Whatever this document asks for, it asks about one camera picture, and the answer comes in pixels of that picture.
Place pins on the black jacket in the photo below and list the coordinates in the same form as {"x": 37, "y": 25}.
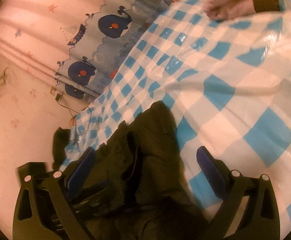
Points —
{"x": 60, "y": 145}

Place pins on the whale print curtain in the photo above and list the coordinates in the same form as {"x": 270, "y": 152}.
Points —
{"x": 110, "y": 25}

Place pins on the dark olive puffer jacket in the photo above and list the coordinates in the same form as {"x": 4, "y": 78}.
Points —
{"x": 155, "y": 175}

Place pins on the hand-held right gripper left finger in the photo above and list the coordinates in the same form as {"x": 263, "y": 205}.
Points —
{"x": 81, "y": 170}

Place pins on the blue white checkered plastic sheet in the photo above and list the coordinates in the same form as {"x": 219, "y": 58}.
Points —
{"x": 223, "y": 85}

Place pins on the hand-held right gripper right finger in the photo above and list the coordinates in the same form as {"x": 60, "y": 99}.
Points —
{"x": 208, "y": 170}

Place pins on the white wall socket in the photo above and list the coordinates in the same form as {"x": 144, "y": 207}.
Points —
{"x": 56, "y": 93}

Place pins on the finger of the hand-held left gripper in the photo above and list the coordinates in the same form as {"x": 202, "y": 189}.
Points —
{"x": 95, "y": 192}

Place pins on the light pink garment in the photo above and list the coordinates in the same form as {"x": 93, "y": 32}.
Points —
{"x": 228, "y": 0}

